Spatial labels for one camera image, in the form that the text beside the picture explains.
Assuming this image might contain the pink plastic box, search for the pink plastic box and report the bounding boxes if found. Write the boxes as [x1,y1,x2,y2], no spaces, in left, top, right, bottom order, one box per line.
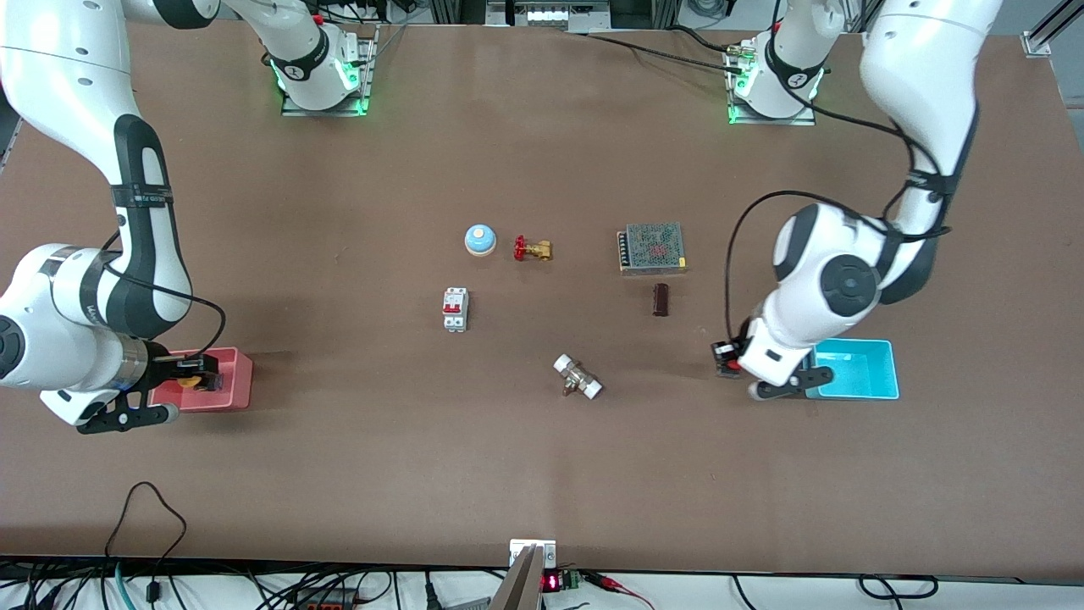
[149,347,254,413]

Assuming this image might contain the cyan plastic box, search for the cyan plastic box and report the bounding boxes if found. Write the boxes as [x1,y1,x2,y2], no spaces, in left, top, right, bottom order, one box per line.
[801,337,900,401]

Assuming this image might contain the metal mesh power supply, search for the metal mesh power supply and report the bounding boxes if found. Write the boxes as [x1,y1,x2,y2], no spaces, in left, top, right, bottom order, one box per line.
[617,222,689,276]

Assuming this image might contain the metal valve white caps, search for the metal valve white caps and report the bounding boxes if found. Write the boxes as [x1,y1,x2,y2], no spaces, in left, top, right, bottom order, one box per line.
[553,353,604,401]

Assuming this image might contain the black power strip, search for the black power strip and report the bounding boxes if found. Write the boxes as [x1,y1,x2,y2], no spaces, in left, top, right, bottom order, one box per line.
[286,588,360,610]

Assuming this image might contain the red clip lead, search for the red clip lead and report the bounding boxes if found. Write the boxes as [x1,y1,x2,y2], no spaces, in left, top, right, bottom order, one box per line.
[583,571,655,610]

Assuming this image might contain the white circuit breaker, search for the white circuit breaker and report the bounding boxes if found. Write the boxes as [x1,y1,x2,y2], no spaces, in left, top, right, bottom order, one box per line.
[441,287,470,334]

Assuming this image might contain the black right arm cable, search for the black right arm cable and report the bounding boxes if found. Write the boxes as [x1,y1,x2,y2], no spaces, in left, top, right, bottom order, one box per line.
[100,229,229,362]

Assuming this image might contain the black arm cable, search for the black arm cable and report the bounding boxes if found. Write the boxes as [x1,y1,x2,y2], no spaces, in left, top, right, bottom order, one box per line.
[100,229,229,362]
[723,85,954,341]

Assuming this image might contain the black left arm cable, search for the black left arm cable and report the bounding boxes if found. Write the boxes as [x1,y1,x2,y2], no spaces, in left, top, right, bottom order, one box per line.
[723,85,954,341]

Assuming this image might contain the black looped cable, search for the black looped cable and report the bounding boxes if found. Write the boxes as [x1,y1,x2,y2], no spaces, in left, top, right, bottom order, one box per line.
[105,481,188,604]

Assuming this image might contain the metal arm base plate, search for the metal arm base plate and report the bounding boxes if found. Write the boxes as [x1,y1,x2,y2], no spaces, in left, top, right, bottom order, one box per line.
[726,41,817,127]
[280,24,379,119]

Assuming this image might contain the black coiled cable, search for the black coiled cable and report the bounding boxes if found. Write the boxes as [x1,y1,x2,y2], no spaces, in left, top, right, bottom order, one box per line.
[858,574,939,601]

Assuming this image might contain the aluminium camera mount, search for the aluminium camera mount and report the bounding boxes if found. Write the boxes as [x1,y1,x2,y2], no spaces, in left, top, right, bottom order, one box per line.
[489,539,558,610]

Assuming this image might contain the black cable on table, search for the black cable on table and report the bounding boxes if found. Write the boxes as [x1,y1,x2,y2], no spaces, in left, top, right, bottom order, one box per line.
[583,30,748,74]

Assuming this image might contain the aluminium frame profile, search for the aluminium frame profile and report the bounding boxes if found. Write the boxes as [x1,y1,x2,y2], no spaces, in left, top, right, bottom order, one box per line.
[1022,0,1084,58]

